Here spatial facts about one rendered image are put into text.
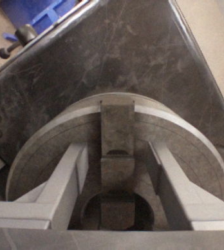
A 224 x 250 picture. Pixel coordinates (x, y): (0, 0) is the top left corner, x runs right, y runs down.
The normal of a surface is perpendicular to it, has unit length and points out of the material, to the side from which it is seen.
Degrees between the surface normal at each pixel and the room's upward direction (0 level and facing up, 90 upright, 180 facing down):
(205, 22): 90
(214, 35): 90
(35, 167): 90
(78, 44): 90
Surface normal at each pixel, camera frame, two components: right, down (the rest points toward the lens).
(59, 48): -0.02, 0.29
